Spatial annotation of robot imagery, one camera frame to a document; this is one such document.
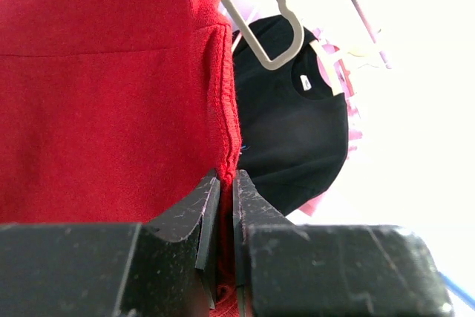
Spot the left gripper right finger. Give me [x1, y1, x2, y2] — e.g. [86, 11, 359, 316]
[233, 170, 454, 316]

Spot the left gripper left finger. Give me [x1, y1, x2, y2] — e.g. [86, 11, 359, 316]
[1, 172, 220, 317]

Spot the red t shirt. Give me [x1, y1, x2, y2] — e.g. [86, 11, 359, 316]
[1, 0, 241, 316]

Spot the blue wire hanger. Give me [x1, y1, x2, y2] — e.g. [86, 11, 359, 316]
[439, 272, 475, 310]

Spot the black t shirt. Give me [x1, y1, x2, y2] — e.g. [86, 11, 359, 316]
[233, 30, 349, 215]

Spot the grey plastic hanger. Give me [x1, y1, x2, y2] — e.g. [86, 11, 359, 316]
[221, 0, 305, 71]

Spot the wooden hanger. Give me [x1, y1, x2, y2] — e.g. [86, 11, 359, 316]
[309, 40, 344, 96]

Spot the pink shirt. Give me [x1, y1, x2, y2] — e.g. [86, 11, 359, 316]
[296, 23, 367, 218]

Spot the white clothes rack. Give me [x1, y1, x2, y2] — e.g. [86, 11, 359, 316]
[350, 0, 393, 69]

